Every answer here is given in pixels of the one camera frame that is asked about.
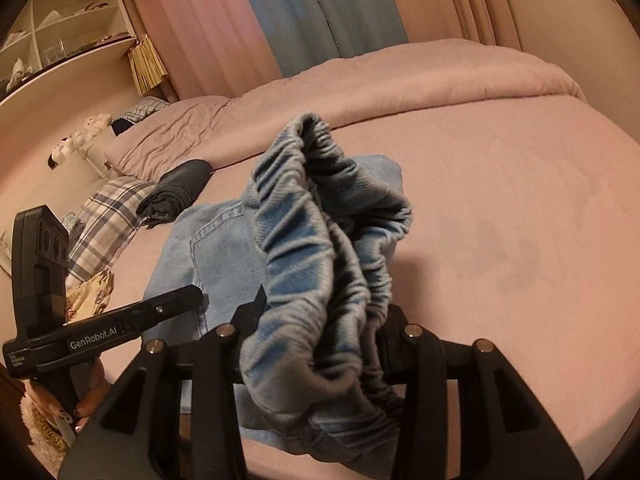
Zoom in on beige plush toy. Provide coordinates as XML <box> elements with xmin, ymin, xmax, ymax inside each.
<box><xmin>72</xmin><ymin>114</ymin><xmax>113</xmax><ymax>147</ymax></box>

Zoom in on person's left hand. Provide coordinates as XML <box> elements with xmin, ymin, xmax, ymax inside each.
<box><xmin>47</xmin><ymin>355</ymin><xmax>113</xmax><ymax>433</ymax></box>

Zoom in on pink duvet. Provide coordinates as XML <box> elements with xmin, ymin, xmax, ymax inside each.
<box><xmin>227</xmin><ymin>42</ymin><xmax>588</xmax><ymax>133</ymax></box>

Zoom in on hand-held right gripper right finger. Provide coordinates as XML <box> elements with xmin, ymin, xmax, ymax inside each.
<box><xmin>375</xmin><ymin>305</ymin><xmax>586</xmax><ymax>480</ymax></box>

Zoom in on pink pillow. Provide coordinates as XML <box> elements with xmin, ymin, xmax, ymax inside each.
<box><xmin>105</xmin><ymin>95</ymin><xmax>236</xmax><ymax>186</ymax></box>

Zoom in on pale blue cloth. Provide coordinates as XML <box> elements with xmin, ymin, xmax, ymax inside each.
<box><xmin>60</xmin><ymin>212</ymin><xmax>87</xmax><ymax>248</ymax></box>

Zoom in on dark folded clothes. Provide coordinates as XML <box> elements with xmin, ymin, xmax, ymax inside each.
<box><xmin>136</xmin><ymin>159</ymin><xmax>213</xmax><ymax>228</ymax></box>

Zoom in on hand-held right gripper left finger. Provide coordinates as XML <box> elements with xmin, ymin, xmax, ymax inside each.
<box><xmin>57</xmin><ymin>285</ymin><xmax>268</xmax><ymax>480</ymax></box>

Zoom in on blue curtain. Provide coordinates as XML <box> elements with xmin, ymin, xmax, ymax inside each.
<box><xmin>230</xmin><ymin>0</ymin><xmax>408</xmax><ymax>78</ymax></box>

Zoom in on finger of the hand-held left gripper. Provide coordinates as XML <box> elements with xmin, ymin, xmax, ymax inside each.
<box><xmin>117</xmin><ymin>284</ymin><xmax>207</xmax><ymax>341</ymax></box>

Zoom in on plaid pillow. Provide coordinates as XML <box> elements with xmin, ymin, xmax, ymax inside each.
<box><xmin>65</xmin><ymin>176</ymin><xmax>158</xmax><ymax>286</ymax></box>

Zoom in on yellow printed cloth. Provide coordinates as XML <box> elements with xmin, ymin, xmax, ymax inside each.
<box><xmin>65</xmin><ymin>267</ymin><xmax>116</xmax><ymax>321</ymax></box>

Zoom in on light blue denim pants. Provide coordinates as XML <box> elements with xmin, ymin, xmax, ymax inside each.
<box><xmin>142</xmin><ymin>112</ymin><xmax>416</xmax><ymax>480</ymax></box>

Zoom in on checked dark cloth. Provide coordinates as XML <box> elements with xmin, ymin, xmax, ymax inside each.
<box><xmin>112</xmin><ymin>96</ymin><xmax>171</xmax><ymax>136</ymax></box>

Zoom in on pink curtain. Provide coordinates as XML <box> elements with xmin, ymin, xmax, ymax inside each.
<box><xmin>377</xmin><ymin>0</ymin><xmax>526</xmax><ymax>53</ymax></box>
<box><xmin>122</xmin><ymin>0</ymin><xmax>283</xmax><ymax>101</ymax></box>

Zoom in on yellow straw tassel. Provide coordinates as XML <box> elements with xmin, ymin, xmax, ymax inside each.
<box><xmin>127</xmin><ymin>34</ymin><xmax>170</xmax><ymax>96</ymax></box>

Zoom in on white shelf unit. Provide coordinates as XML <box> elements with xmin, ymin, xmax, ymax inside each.
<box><xmin>0</xmin><ymin>0</ymin><xmax>138</xmax><ymax>108</ymax></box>

